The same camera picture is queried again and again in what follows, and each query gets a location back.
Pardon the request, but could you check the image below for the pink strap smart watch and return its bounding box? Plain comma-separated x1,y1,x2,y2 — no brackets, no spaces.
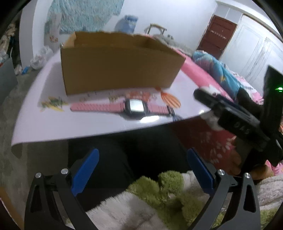
70,99,175,119

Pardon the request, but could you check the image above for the person's right hand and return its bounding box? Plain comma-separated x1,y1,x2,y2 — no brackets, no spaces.
225,136,273,180

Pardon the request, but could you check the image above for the blue patterned blanket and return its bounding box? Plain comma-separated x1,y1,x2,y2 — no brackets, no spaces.
192,50,242,101

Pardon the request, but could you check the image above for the pink floral bedsheet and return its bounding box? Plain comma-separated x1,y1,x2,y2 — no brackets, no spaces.
173,57,282,175

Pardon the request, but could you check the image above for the dark red wooden door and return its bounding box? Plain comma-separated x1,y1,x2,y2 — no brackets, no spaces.
197,15,237,59

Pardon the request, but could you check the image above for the white round printed table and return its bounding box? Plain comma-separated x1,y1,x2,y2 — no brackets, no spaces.
11,32,207,146

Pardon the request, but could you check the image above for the wooden chair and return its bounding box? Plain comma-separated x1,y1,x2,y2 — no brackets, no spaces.
144,24,167,35

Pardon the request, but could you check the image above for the brown cardboard box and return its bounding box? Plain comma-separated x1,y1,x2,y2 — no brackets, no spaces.
60,32,185,95

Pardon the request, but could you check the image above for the blue water jug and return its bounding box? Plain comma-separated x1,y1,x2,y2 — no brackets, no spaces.
115,15,139,34

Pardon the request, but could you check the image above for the grey storage bin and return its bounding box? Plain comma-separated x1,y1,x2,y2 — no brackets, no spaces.
0,58,18,104

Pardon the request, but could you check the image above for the white plastic bag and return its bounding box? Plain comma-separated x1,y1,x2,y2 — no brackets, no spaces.
30,46,54,70

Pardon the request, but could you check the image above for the teal patterned hanging cloth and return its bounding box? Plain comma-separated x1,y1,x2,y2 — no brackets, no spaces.
45,0,124,34

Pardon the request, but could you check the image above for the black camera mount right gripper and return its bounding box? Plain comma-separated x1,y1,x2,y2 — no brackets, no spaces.
236,66,282,135

